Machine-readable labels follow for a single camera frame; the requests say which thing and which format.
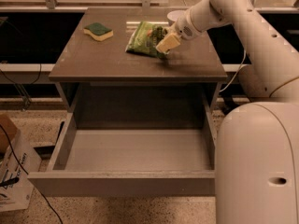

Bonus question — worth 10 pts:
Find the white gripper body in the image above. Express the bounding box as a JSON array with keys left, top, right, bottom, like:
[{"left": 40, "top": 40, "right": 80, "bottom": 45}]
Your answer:
[{"left": 175, "top": 9, "right": 201, "bottom": 40}]

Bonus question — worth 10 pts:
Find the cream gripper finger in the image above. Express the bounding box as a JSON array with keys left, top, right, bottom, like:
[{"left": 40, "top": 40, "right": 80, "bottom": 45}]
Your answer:
[{"left": 156, "top": 32, "right": 181, "bottom": 53}]

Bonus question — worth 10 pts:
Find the green jalapeno chip bag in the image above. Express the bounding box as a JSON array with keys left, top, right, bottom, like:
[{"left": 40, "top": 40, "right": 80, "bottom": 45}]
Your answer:
[{"left": 125, "top": 21, "right": 166, "bottom": 59}]

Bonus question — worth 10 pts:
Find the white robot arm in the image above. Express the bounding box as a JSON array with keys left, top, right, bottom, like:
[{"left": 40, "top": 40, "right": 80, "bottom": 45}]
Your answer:
[{"left": 157, "top": 0, "right": 299, "bottom": 224}]

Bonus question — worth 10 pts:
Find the grey cabinet with counter top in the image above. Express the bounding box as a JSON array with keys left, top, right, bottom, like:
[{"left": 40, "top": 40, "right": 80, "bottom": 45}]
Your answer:
[{"left": 50, "top": 8, "right": 226, "bottom": 130}]

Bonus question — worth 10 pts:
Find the open grey top drawer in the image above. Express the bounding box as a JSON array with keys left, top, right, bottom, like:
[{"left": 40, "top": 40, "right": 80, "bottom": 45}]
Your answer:
[{"left": 28, "top": 96, "right": 216, "bottom": 197}]

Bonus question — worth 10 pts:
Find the white ceramic bowl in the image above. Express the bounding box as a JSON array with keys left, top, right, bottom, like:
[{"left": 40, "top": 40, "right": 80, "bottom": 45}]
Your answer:
[{"left": 167, "top": 10, "right": 185, "bottom": 25}]

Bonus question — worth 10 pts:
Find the green yellow sponge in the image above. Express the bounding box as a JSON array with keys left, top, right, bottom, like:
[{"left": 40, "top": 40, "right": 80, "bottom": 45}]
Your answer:
[{"left": 83, "top": 22, "right": 113, "bottom": 41}]

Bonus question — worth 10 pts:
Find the brown cardboard box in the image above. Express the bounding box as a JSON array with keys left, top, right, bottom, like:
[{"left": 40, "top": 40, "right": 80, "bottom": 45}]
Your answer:
[{"left": 0, "top": 114, "right": 18, "bottom": 154}]

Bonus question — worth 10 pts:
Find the white cardboard box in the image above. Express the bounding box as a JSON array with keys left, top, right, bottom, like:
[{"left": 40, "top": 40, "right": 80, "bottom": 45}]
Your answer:
[{"left": 0, "top": 131, "right": 41, "bottom": 212}]

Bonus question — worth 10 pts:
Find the white hanging cable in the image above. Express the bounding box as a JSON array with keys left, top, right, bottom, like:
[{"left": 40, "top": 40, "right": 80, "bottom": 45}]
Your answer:
[{"left": 219, "top": 49, "right": 247, "bottom": 94}]

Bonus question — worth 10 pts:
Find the white window ledge rail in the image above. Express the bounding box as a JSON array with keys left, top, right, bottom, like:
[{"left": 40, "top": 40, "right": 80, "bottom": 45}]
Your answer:
[{"left": 0, "top": 63, "right": 54, "bottom": 84}]

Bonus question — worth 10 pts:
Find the black floor cable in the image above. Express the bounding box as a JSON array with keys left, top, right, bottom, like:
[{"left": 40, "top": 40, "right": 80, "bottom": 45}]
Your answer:
[{"left": 0, "top": 123, "right": 64, "bottom": 224}]

